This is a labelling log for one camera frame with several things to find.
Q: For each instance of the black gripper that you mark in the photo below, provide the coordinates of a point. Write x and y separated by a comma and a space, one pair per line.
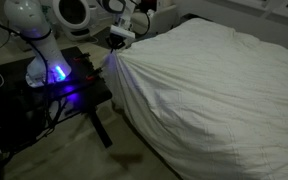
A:
115, 41

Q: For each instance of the white duvet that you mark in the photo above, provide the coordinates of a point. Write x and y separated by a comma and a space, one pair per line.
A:
217, 100

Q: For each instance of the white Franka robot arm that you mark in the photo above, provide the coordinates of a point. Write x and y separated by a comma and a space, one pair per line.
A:
40, 43

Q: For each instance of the dark floor mat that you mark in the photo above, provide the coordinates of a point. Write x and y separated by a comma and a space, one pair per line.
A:
102, 38

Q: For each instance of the red black clamp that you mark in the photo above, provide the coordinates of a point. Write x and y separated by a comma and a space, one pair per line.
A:
92, 75
77, 59

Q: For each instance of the black robot table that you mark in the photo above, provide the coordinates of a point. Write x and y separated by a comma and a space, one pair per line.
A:
80, 90

